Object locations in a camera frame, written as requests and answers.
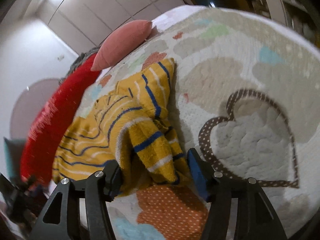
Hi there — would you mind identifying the yellow striped knit sweater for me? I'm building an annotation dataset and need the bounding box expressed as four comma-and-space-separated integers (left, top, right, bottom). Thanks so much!
52, 58, 191, 195

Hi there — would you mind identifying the red floral quilt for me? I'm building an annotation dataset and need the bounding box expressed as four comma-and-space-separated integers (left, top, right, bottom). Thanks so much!
20, 53, 100, 186

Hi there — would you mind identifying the teal chair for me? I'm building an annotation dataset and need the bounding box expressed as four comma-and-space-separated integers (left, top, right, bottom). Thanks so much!
3, 137, 26, 181

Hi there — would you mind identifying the patterned patchwork bed cover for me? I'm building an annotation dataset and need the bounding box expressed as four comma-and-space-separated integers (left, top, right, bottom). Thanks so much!
76, 8, 319, 237

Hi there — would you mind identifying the grey cloth behind quilt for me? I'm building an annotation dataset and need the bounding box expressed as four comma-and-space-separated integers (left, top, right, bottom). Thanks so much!
59, 46, 100, 85

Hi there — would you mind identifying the pink pillow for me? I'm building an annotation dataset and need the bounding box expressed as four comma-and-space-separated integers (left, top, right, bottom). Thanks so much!
91, 20, 152, 72

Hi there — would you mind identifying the white glossy wardrobe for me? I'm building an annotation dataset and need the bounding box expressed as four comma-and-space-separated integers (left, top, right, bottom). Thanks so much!
25, 0, 185, 54

